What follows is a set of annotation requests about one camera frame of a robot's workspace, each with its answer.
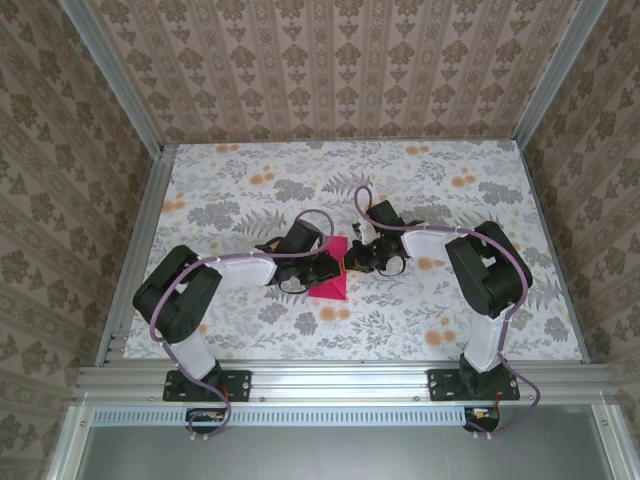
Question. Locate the pink square paper sheet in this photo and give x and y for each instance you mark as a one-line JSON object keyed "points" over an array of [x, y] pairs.
{"points": [[330, 290]]}

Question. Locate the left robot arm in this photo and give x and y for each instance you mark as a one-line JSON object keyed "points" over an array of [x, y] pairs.
{"points": [[175, 300]]}

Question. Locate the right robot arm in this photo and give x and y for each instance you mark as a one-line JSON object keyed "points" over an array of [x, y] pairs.
{"points": [[490, 280]]}

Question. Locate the grey metal panel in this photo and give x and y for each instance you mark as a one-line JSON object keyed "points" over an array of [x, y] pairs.
{"points": [[340, 455]]}

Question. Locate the black connector board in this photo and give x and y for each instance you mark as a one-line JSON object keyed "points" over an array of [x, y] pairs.
{"points": [[482, 415], [207, 416]]}

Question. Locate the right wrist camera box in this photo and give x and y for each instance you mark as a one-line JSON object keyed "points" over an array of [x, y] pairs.
{"points": [[371, 236]]}

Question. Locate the aluminium mounting rail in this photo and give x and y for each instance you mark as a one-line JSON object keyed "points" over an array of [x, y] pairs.
{"points": [[340, 382]]}

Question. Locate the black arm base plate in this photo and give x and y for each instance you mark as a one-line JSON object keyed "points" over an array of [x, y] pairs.
{"points": [[240, 385], [442, 385]]}

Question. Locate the aluminium side rail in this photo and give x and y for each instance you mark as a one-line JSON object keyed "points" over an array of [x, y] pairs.
{"points": [[150, 200]]}

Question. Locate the aluminium frame post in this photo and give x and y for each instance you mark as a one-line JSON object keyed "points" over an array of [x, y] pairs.
{"points": [[115, 80], [555, 75]]}

